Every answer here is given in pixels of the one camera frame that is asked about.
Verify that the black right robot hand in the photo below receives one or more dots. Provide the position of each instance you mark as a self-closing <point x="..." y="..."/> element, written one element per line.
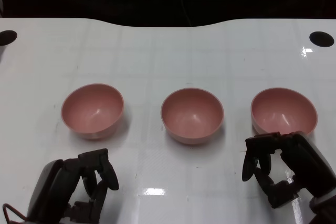
<point x="302" y="161"/>

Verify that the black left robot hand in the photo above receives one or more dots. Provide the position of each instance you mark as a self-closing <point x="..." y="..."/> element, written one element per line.
<point x="55" y="182"/>

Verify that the pink plastic bowl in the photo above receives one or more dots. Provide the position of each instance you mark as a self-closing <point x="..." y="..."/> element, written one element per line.
<point x="191" y="113"/>
<point x="92" y="108"/>
<point x="283" y="108"/>

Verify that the black round table grommet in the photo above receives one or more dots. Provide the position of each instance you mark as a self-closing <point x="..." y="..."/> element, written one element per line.
<point x="7" y="37"/>
<point x="321" y="39"/>

